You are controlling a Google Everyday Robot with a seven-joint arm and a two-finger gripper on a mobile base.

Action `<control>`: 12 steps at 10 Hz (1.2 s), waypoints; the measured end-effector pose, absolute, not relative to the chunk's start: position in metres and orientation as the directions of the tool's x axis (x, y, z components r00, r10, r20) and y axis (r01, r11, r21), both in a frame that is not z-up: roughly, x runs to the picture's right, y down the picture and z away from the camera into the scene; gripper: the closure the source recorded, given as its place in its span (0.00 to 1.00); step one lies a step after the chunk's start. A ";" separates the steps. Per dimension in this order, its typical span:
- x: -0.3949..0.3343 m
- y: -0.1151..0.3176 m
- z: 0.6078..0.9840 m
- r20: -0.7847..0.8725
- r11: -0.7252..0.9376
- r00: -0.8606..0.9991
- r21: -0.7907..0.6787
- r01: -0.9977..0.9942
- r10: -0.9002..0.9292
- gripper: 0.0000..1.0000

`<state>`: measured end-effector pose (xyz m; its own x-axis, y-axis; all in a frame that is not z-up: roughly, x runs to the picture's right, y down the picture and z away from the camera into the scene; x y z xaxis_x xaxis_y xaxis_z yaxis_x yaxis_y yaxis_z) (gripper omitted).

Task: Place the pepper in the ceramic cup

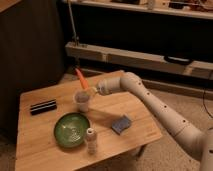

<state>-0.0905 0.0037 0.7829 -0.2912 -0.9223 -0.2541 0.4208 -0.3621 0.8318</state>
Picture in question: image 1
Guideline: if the orange pepper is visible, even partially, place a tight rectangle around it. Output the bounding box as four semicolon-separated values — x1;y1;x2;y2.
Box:
75;68;89;89

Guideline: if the white spice bottle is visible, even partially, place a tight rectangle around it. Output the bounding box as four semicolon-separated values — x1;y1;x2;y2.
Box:
85;128;97;155

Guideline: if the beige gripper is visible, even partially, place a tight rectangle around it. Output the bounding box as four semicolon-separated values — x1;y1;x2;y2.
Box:
87;79;110;95

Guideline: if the green ceramic plate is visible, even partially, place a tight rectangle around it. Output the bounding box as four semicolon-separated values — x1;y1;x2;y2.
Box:
54;112;90;148

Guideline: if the long beige wooden beam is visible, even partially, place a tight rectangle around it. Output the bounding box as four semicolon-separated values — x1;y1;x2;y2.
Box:
65;42;213;80

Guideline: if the upper wooden shelf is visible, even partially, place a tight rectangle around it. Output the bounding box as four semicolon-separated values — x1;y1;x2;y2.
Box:
62;0;213;20

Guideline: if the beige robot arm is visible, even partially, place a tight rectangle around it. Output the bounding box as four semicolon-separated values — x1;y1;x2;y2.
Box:
89;72;213;171

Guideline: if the blue sponge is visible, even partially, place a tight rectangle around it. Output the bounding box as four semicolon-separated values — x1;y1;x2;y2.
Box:
111;115;132;135

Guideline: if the black cable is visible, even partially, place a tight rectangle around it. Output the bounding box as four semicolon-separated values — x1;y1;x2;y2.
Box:
201;71;213;119

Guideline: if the black handle clamp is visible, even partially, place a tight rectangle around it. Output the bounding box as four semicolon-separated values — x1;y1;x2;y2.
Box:
164;56;193;65

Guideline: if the wooden table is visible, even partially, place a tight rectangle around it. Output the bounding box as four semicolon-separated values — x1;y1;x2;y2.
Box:
15;81;162;171

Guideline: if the metal pole stand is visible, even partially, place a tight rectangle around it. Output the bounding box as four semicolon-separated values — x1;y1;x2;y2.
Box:
67;0;79;46

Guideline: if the black striped box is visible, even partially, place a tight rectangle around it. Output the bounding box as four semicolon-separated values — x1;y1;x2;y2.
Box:
30;99;57;115

